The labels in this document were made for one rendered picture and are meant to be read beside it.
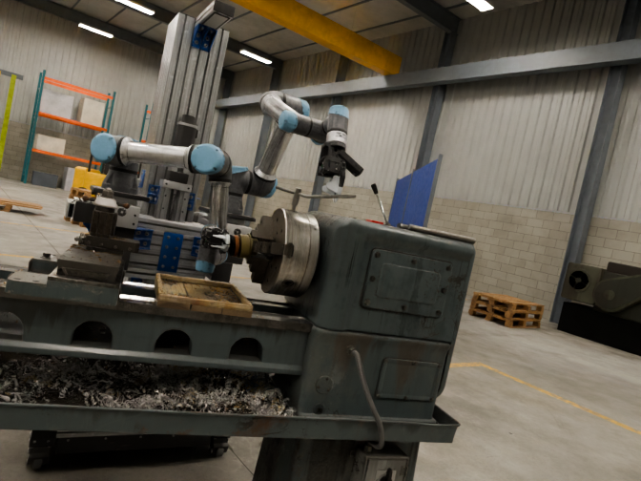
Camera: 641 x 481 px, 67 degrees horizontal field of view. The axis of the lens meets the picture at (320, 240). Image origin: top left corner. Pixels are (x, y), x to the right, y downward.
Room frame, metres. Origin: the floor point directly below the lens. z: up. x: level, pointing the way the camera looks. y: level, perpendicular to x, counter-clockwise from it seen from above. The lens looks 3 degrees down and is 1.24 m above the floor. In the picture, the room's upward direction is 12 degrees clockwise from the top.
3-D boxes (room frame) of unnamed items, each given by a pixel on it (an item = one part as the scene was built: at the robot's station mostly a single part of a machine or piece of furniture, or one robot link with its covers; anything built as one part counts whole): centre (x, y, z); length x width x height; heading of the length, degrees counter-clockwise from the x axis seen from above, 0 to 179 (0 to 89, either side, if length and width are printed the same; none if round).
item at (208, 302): (1.69, 0.37, 0.89); 0.36 x 0.30 x 0.04; 21
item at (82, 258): (1.57, 0.71, 0.95); 0.43 x 0.17 x 0.05; 21
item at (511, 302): (9.07, -3.69, 0.22); 1.25 x 0.86 x 0.44; 131
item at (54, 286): (1.54, 0.75, 0.90); 0.47 x 0.30 x 0.06; 21
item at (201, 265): (1.96, 0.43, 0.98); 0.11 x 0.08 x 0.11; 175
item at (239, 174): (2.37, 0.47, 1.33); 0.13 x 0.12 x 0.14; 118
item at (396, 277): (1.94, -0.25, 1.06); 0.59 x 0.48 x 0.39; 111
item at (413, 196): (8.50, -1.34, 1.18); 4.12 x 0.80 x 2.35; 179
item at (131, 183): (2.12, 0.90, 1.21); 0.15 x 0.15 x 0.10
